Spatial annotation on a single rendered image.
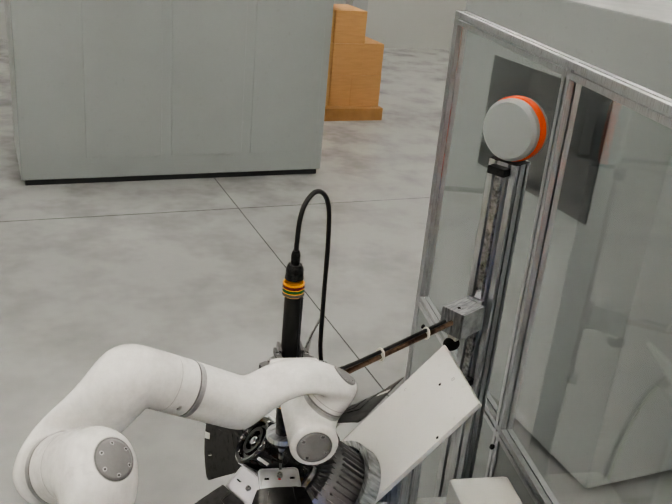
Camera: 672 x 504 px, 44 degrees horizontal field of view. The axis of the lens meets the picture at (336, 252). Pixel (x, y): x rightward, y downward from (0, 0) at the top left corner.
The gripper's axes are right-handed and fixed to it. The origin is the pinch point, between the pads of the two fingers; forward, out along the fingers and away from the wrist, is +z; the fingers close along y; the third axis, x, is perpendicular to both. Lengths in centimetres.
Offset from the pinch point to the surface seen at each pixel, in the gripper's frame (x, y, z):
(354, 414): -10.1, 12.8, -8.0
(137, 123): -99, -47, 544
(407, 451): -30.0, 30.0, 5.2
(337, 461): -32.6, 14.0, 6.1
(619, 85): 54, 70, 17
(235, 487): -39.6, -8.9, 7.5
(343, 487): -36.6, 14.9, 1.9
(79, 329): -151, -72, 286
